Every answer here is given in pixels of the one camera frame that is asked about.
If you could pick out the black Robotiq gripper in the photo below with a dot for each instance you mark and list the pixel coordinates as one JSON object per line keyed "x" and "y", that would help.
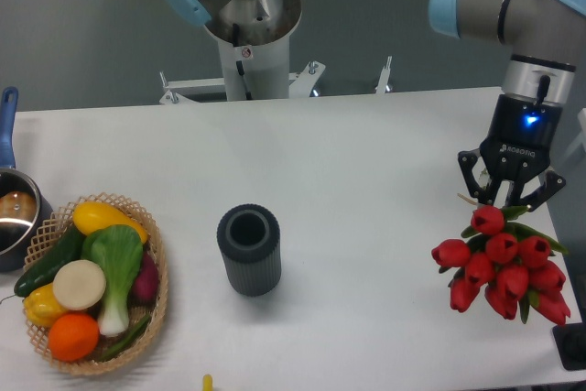
{"x": 516, "y": 148}

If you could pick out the red tulip bouquet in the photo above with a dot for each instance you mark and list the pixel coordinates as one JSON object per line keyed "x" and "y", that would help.
{"x": 508, "y": 262}

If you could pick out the yellow banana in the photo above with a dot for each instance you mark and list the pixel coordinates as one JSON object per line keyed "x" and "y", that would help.
{"x": 207, "y": 383}

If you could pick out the dark grey ribbed vase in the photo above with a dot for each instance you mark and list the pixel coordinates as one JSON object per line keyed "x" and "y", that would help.
{"x": 248, "y": 237}

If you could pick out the black device at table edge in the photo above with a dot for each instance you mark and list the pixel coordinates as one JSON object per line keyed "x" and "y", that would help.
{"x": 570, "y": 342}

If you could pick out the purple sweet potato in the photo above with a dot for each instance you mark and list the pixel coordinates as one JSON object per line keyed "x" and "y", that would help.
{"x": 144, "y": 289}

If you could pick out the green bok choy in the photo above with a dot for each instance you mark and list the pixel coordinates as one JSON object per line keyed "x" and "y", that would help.
{"x": 118, "y": 251}

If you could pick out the green bean pod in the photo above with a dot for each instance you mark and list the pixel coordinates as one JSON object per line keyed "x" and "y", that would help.
{"x": 132, "y": 335}

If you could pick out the yellow squash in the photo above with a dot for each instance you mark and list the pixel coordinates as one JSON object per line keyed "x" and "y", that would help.
{"x": 92, "y": 216}

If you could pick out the green cucumber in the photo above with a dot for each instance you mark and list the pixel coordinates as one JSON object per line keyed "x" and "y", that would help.
{"x": 66, "y": 250}

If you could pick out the orange fruit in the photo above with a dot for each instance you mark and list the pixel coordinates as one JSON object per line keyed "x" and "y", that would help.
{"x": 73, "y": 336}

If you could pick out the woven wicker basket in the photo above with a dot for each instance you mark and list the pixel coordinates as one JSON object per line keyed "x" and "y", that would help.
{"x": 49, "y": 233}

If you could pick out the yellow bell pepper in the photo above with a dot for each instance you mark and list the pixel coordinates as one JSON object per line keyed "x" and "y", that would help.
{"x": 42, "y": 308}

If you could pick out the white frame at right edge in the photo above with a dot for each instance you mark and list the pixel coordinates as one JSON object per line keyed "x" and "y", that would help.
{"x": 574, "y": 153}

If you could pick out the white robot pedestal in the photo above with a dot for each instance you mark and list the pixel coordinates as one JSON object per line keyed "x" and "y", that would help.
{"x": 249, "y": 73}

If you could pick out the blue handled saucepan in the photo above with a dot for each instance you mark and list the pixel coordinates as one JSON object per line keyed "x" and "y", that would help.
{"x": 23, "y": 207}

